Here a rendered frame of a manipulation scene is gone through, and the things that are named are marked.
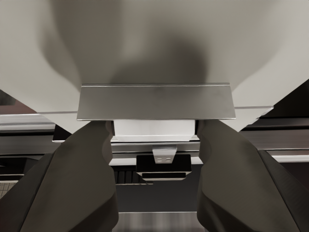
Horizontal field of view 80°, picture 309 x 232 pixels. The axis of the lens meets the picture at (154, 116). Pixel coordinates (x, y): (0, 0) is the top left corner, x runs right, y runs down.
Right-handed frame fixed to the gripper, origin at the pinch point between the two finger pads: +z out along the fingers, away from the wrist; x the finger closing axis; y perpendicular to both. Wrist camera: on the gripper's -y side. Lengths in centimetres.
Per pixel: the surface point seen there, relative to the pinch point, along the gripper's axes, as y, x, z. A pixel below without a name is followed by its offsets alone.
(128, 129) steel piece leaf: 3.8, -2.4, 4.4
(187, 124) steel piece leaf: 2.8, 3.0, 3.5
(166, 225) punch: 14.3, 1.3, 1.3
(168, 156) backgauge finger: 14.9, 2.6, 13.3
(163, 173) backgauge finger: 24.2, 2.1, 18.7
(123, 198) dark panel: 53, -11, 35
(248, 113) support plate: 1.2, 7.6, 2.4
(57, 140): 7.6, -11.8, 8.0
